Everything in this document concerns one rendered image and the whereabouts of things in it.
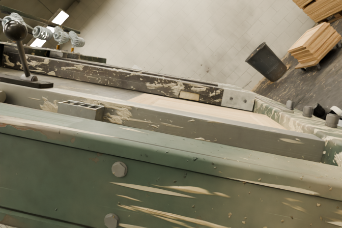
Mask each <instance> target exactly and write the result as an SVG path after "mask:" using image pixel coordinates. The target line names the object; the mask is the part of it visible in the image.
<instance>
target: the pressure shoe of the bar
mask: <svg viewBox="0 0 342 228"><path fill-rule="evenodd" d="M199 97H200V94H197V93H192V92H186V91H180V96H179V98H183V99H189V100H195V101H199Z"/></svg>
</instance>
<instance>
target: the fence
mask: <svg viewBox="0 0 342 228"><path fill-rule="evenodd" d="M0 90H3V91H4V92H5V93H6V99H5V101H4V102H3V103H8V104H13V105H18V106H23V107H29V108H34V109H39V110H44V111H50V112H55V113H57V111H58V103H59V102H64V101H68V100H72V101H77V102H83V103H88V104H94V105H100V106H104V112H103V119H102V121H103V122H107V123H112V124H118V125H123V126H128V127H133V128H139V129H144V130H150V131H155V132H160V133H166V134H171V135H176V136H181V137H187V138H193V139H198V140H203V141H208V142H212V143H217V144H223V145H228V146H233V147H239V148H244V149H249V150H255V151H260V152H265V153H270V154H276V155H281V156H287V157H292V158H297V159H303V160H308V161H313V162H318V163H320V162H321V158H322V154H323V150H324V146H325V141H324V140H322V139H320V138H318V137H317V136H315V135H313V134H307V133H302V132H296V131H291V130H285V129H279V128H274V127H268V126H263V125H257V124H252V123H246V122H240V121H235V120H229V119H224V118H218V117H213V116H207V115H202V114H197V113H192V112H186V111H181V110H175V109H170V108H164V107H159V106H153V105H147V104H142V103H136V102H131V101H125V100H120V99H114V98H108V97H102V96H97V95H91V94H86V93H80V92H75V91H69V90H63V89H58V88H44V89H37V88H31V87H26V86H22V85H17V84H11V83H6V82H0Z"/></svg>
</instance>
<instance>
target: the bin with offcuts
mask: <svg viewBox="0 0 342 228"><path fill-rule="evenodd" d="M245 62H247V63H248V64H249V65H251V66H252V67H253V68H254V69H256V70H257V71H258V72H260V73H261V74H262V75H263V76H264V77H266V78H267V79H268V80H269V81H271V82H274V81H276V80H278V79H279V78H280V77H281V76H282V75H283V74H284V73H285V72H286V70H287V66H286V65H285V64H284V63H283V62H282V61H281V60H280V59H279V58H278V57H277V55H276V54H275V53H274V52H273V51H272V50H271V49H270V47H269V46H268V45H267V44H266V42H263V43H262V44H260V45H259V46H258V47H257V48H256V49H255V50H254V51H253V52H252V53H251V54H250V55H249V57H248V58H247V59H246V60H245Z"/></svg>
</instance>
